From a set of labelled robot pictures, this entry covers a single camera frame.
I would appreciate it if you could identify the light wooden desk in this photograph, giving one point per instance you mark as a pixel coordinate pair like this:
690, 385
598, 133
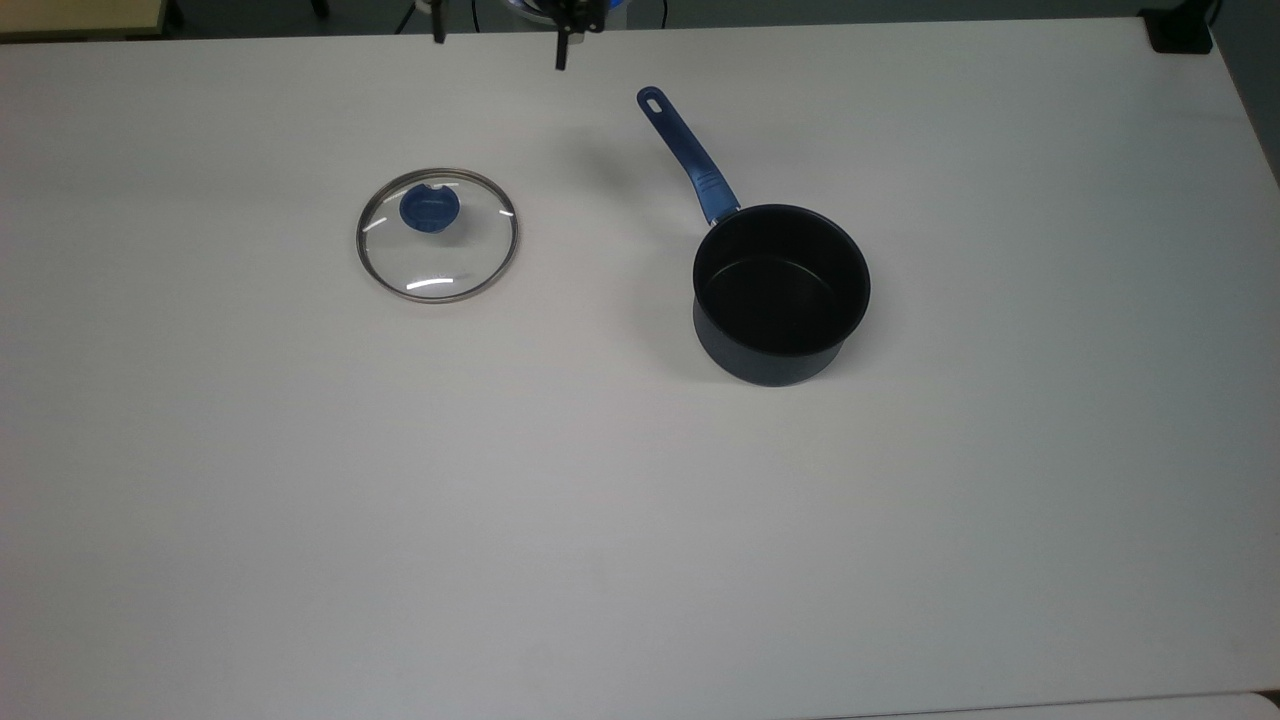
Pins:
80, 15

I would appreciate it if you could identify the glass lid with blue knob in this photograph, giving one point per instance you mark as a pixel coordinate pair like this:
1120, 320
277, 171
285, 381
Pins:
430, 208

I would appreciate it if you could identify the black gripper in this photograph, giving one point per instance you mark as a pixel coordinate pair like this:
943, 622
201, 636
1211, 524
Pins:
575, 12

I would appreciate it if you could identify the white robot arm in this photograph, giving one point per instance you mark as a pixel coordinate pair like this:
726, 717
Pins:
617, 6

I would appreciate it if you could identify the black stand leg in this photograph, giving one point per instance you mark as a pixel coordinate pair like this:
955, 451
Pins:
438, 28

